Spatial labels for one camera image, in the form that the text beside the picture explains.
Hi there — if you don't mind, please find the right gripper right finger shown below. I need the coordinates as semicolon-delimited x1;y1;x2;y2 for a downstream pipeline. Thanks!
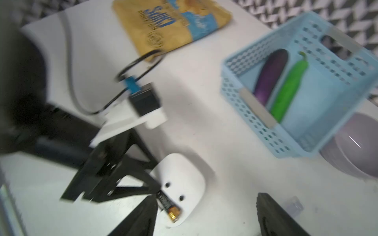
257;193;310;236

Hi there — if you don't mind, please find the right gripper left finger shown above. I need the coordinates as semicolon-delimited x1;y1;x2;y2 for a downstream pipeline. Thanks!
108;195;158;236

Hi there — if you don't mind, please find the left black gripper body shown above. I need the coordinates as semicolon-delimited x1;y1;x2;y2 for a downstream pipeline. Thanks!
0;29;133;172

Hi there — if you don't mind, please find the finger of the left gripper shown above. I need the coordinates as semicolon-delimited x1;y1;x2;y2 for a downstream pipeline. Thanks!
61;129;159;202
83;157;161;203

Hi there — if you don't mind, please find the black gold AA battery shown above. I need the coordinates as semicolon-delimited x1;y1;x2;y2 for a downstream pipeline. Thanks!
157;190;181;223

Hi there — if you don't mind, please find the white alarm clock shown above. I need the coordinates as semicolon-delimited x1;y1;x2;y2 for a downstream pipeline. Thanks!
150;153;206;228

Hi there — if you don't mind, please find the lilac ceramic bowl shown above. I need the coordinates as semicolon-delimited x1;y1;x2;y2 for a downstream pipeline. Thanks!
320;113;378;180

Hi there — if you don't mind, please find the green toy cucumber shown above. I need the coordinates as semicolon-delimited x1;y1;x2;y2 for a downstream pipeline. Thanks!
270;51;309;123

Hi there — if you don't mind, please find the yellow blue chips bag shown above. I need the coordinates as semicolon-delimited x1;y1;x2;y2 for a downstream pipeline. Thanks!
112;0;232;56

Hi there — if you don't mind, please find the purple toy eggplant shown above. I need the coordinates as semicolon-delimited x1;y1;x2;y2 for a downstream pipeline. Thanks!
254;49;288;106

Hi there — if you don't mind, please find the light blue plastic basket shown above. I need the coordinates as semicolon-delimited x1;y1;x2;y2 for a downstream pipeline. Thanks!
221;12;378;158

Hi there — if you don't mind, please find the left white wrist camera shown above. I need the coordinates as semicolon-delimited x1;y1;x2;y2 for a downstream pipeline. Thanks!
89;83;168;148

